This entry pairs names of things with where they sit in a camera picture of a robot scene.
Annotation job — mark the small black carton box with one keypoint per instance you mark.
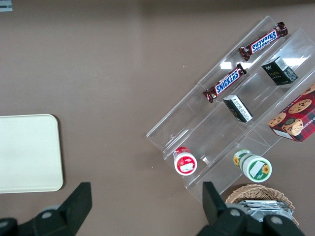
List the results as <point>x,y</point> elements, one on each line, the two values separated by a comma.
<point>237,108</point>
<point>278,72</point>

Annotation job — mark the Snickers chocolate bar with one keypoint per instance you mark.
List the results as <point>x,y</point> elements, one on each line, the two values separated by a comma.
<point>263,41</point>
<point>226,82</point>

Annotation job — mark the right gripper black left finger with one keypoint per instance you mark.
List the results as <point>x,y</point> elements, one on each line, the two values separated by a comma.
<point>73,206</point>

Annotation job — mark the green sunflower small bottle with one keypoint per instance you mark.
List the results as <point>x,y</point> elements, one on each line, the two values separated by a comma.
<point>256,168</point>

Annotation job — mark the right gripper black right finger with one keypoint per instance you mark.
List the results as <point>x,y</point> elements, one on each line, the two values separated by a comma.
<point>216,216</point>

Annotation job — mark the red capped small bottle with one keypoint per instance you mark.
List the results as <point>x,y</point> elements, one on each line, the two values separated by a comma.
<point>185,163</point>

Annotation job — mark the red chocolate chip cookie box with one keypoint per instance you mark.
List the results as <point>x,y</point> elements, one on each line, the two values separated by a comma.
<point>295,118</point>

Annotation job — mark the light wicker basket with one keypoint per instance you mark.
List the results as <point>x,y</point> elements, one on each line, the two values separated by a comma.
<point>258,190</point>

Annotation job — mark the clear acrylic tiered shelf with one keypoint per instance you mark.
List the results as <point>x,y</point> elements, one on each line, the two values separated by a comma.
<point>265,86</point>
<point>192,127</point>

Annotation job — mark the cream plastic tray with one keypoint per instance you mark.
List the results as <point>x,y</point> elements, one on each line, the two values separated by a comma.
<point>29,152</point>

